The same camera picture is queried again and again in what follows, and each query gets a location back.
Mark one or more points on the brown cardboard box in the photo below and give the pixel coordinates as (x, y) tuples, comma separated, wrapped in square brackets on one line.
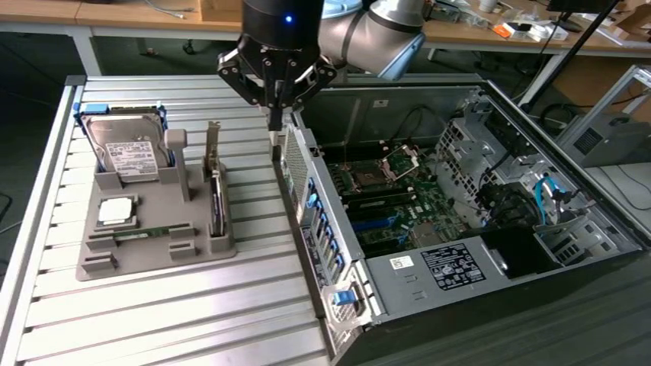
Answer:
[(219, 9)]

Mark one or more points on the graphics card with fan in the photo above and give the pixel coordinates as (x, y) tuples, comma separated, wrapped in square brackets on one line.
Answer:
[(217, 202)]

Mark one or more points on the wooden desk with white legs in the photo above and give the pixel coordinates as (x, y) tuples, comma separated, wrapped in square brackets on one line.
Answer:
[(51, 15)]

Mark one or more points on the metal socket cover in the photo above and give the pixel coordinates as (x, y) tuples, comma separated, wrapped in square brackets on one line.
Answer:
[(404, 160)]

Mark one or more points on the blue case latch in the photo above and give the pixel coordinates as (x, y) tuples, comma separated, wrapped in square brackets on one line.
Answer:
[(343, 297)]

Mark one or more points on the grey computer tower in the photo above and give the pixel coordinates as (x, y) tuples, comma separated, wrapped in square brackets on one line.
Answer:
[(610, 145)]

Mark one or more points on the green RAM stick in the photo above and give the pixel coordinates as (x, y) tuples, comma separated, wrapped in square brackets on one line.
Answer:
[(147, 232)]

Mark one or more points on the green motherboard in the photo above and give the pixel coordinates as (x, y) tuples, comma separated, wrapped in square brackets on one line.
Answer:
[(441, 217)]

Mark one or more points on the folded brown cardboard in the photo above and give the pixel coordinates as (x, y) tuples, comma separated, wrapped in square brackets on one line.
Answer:
[(638, 19)]

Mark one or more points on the grey parts rack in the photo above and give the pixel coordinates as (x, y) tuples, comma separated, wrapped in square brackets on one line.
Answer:
[(157, 213)]

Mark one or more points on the beige card retention latch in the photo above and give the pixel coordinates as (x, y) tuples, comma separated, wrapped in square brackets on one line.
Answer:
[(275, 138)]

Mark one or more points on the open black PC case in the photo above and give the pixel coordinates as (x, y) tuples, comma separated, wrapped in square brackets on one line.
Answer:
[(328, 179)]

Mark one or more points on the blue expansion slot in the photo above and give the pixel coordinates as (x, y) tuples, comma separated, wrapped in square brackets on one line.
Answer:
[(376, 223)]

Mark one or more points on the silver hard disk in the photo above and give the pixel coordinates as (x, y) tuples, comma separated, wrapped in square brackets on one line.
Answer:
[(129, 152)]

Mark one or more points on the grey metal device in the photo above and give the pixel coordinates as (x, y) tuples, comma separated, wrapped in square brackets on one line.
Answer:
[(447, 11)]

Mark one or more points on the white cup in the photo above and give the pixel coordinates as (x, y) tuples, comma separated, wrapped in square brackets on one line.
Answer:
[(488, 4)]

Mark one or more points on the grey power supply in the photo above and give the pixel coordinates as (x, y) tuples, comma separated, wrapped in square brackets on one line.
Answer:
[(407, 278)]

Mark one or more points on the black expansion slot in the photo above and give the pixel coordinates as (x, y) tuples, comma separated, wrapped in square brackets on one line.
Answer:
[(379, 200)]

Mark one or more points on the white box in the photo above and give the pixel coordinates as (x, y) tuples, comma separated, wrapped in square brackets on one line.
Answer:
[(556, 34)]

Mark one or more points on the black monitor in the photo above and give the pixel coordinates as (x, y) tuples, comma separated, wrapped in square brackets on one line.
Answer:
[(569, 23)]

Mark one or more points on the silver disk bay cage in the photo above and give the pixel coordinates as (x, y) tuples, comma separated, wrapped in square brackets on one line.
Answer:
[(467, 148)]

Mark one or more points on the orange and black box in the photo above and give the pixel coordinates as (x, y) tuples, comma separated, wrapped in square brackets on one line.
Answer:
[(500, 30)]

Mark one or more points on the aluminium frame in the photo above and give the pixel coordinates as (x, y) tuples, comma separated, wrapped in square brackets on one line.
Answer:
[(642, 74)]

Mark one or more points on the wooden desk with clutter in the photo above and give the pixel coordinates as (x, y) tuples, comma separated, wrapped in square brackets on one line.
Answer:
[(638, 45)]

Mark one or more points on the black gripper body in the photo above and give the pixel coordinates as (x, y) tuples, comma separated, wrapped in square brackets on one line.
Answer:
[(279, 30)]

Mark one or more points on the black tripod pole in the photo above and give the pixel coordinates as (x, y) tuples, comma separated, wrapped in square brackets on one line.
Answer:
[(584, 38)]

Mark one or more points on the CPU socket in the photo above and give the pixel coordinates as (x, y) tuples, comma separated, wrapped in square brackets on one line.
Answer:
[(364, 177)]

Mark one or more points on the blue disk caddy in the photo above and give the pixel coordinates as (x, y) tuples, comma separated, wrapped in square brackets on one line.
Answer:
[(96, 108)]

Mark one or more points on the silver CPU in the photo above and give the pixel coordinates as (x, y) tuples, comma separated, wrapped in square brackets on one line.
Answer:
[(116, 211)]

